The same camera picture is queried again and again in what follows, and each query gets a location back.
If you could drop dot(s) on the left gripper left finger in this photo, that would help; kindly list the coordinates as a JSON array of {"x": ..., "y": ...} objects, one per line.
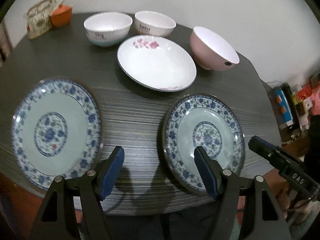
[{"x": 108, "y": 171}]

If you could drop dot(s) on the red pink bags clutter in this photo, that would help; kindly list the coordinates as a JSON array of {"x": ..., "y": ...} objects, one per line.
[{"x": 309, "y": 95}]

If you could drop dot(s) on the right hand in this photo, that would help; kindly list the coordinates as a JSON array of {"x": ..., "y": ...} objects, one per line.
[{"x": 281, "y": 189}]

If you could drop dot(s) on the pink bowl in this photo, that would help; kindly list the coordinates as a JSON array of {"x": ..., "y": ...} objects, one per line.
[{"x": 211, "y": 51}]

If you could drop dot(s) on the white bowl Dog blue base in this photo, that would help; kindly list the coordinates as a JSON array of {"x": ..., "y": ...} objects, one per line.
[{"x": 107, "y": 29}]

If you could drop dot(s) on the blue floral plate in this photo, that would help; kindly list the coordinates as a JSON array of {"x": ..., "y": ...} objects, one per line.
[
  {"x": 201, "y": 120},
  {"x": 56, "y": 130}
]

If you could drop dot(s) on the white plate pink flowers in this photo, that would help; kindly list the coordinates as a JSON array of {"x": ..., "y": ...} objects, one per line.
[{"x": 157, "y": 63}]

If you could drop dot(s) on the orange lidded cup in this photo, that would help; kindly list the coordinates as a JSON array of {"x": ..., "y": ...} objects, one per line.
[{"x": 61, "y": 16}]

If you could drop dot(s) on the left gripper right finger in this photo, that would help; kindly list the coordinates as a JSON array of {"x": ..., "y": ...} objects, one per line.
[{"x": 210, "y": 172}]

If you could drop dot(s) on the white bowl Rabbit pink base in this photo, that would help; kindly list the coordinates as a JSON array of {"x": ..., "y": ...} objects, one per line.
[{"x": 154, "y": 23}]

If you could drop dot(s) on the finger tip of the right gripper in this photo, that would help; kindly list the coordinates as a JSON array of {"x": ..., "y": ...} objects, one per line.
[{"x": 260, "y": 147}]

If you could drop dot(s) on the blue box on floor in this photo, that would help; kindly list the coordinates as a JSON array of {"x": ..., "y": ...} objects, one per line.
[{"x": 285, "y": 118}]

